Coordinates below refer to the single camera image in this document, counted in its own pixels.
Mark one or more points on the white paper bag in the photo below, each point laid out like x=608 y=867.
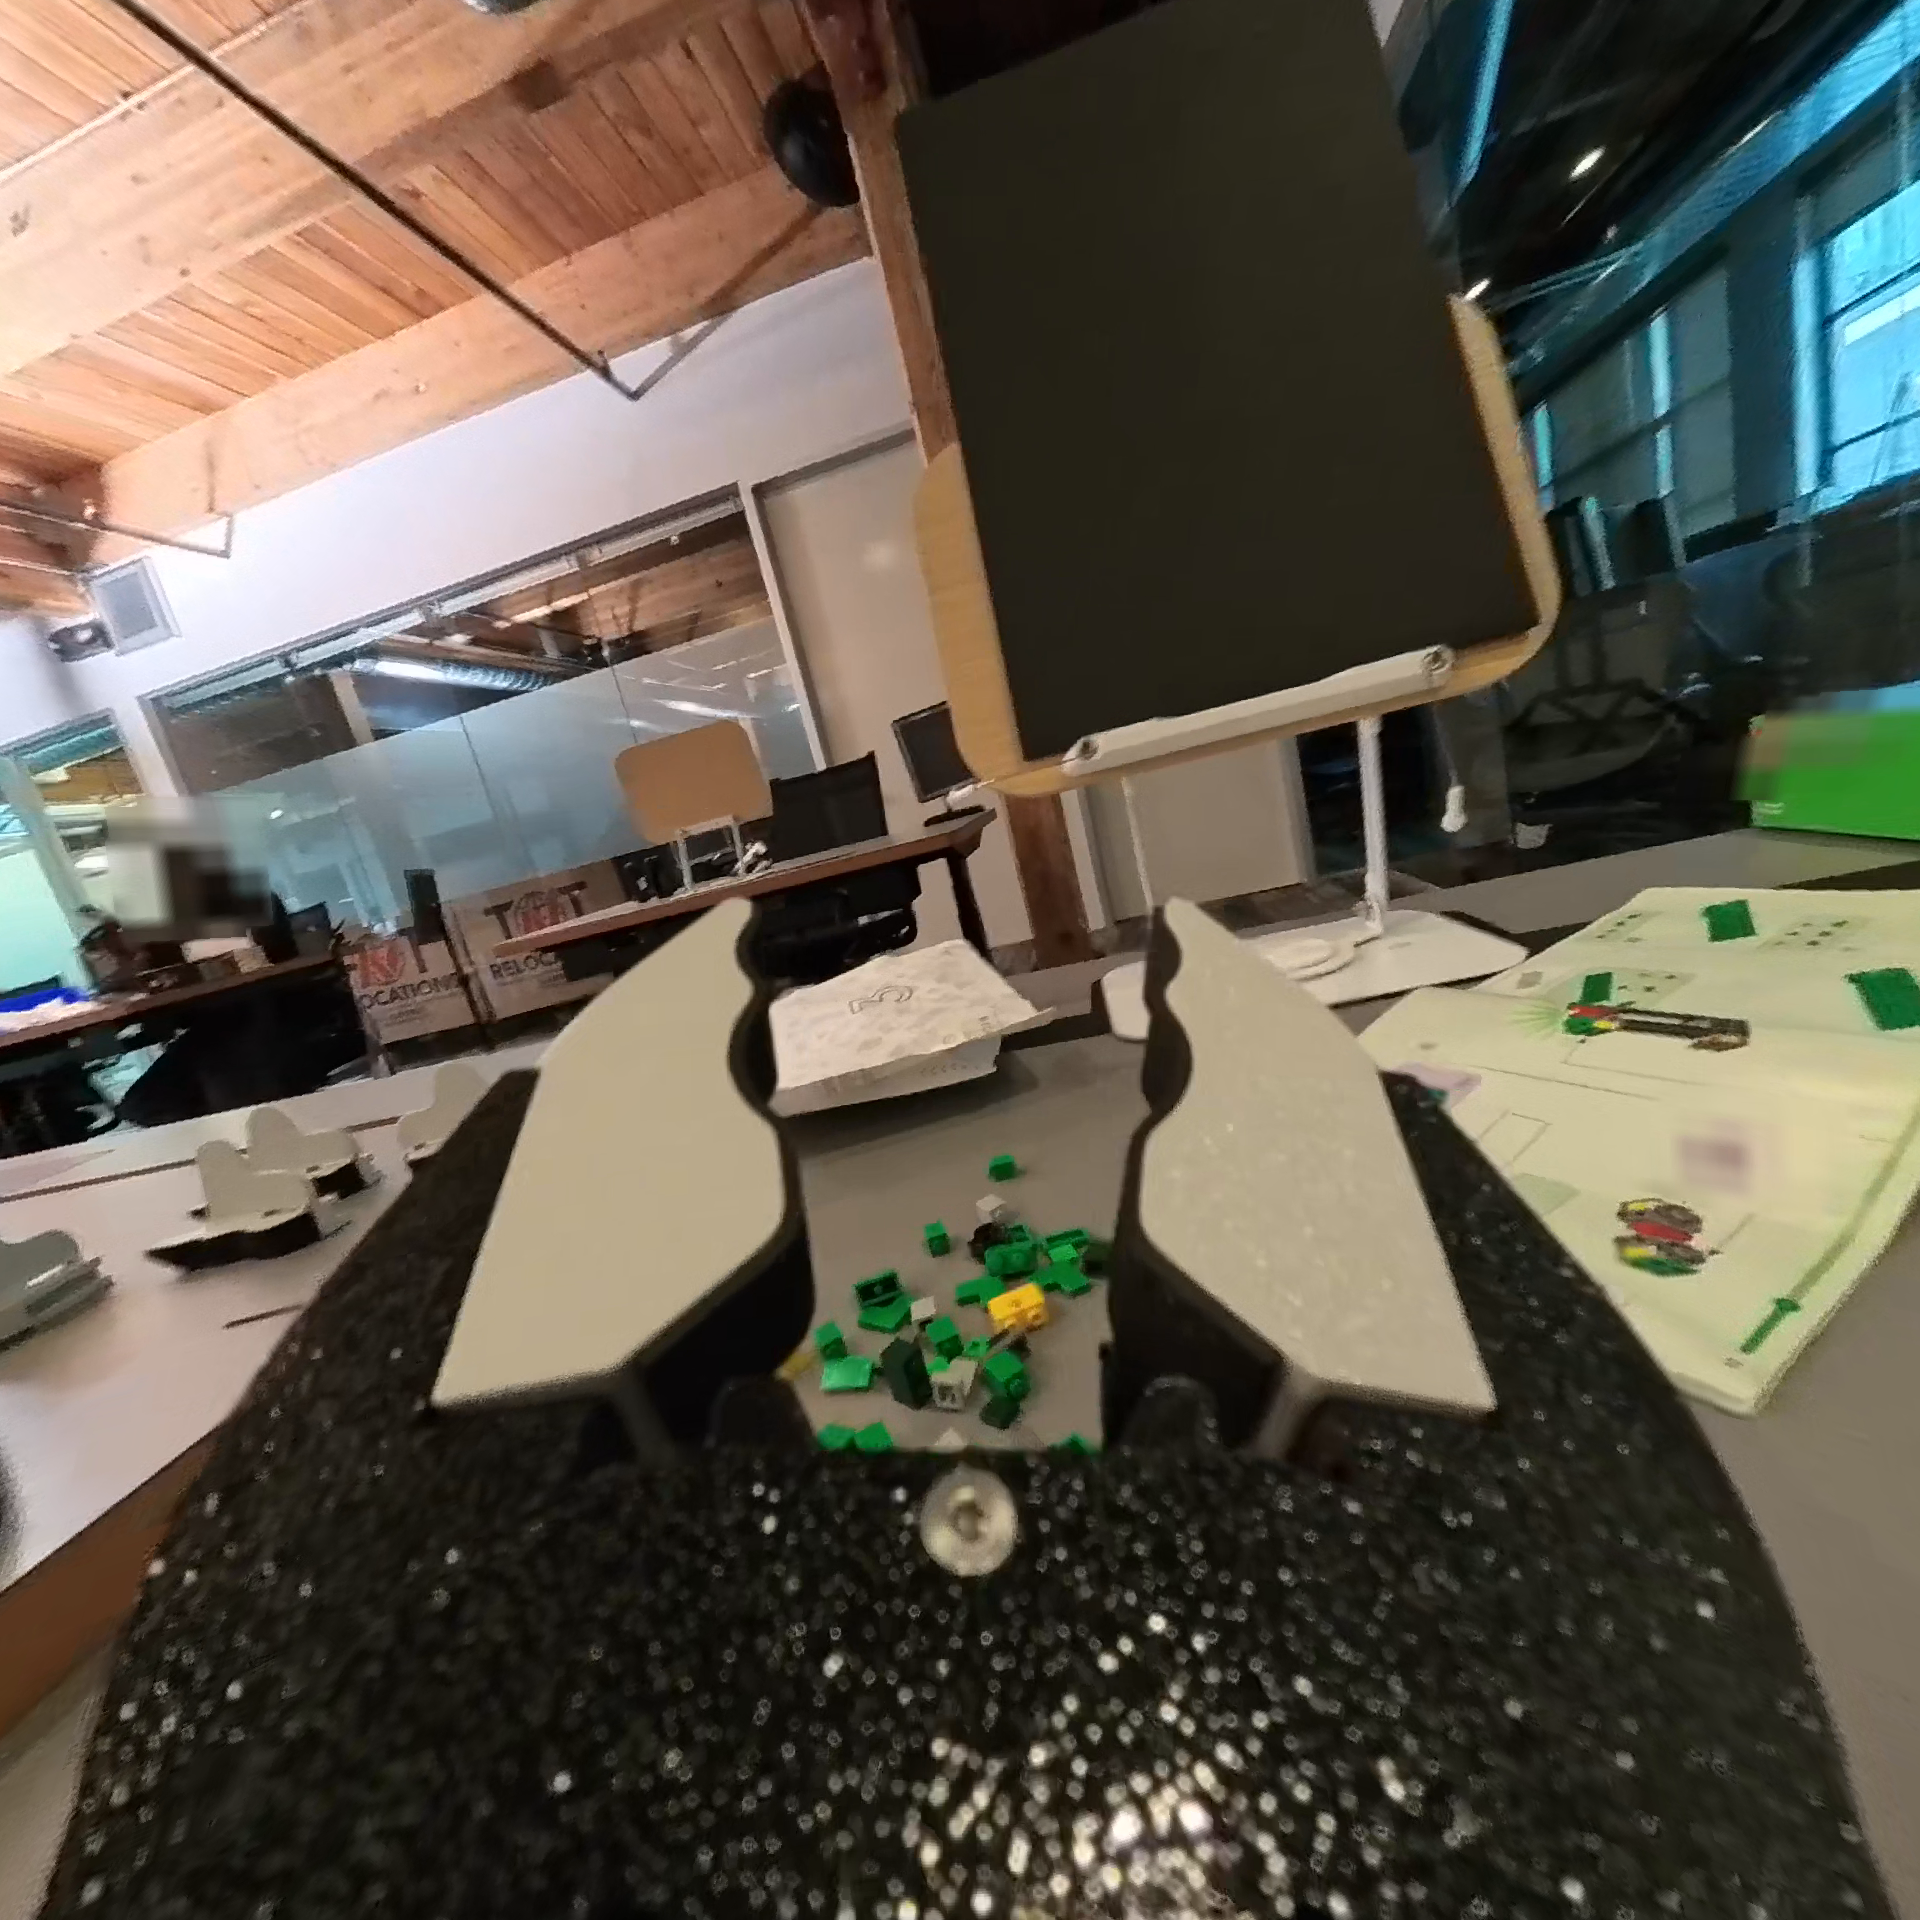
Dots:
x=901 y=1020

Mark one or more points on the pile of small toy bricks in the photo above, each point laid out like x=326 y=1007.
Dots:
x=901 y=1321

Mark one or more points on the wooden office desk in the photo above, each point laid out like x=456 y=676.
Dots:
x=885 y=858

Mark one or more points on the grey desk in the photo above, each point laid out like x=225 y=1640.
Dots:
x=909 y=1187

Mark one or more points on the pale green instruction booklet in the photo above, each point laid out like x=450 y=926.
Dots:
x=1726 y=1079

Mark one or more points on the wooden tablet holder white stand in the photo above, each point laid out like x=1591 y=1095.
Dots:
x=963 y=631

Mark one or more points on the wooden post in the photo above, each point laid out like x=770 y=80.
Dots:
x=1036 y=858

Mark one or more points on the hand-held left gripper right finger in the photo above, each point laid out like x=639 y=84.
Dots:
x=1292 y=1187

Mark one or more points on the green box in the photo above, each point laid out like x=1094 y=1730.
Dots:
x=1838 y=772

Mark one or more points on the light table with wooden edge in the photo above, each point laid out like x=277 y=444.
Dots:
x=118 y=1395

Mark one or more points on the black computer monitor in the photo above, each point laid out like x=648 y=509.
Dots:
x=932 y=750

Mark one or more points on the small wooden board stand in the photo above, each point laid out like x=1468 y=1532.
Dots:
x=685 y=783

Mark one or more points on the black office chair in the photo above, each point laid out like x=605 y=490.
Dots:
x=835 y=810

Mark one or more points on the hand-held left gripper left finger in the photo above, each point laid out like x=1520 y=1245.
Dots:
x=645 y=1171

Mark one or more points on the black tablet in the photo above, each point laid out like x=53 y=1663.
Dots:
x=1199 y=378

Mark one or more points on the loose grey finger part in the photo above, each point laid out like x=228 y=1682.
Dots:
x=451 y=1103
x=53 y=1286
x=307 y=1149
x=250 y=1211

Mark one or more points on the black dome fixture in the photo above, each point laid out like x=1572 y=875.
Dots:
x=811 y=142

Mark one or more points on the printed cardboard box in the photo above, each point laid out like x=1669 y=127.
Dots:
x=406 y=984

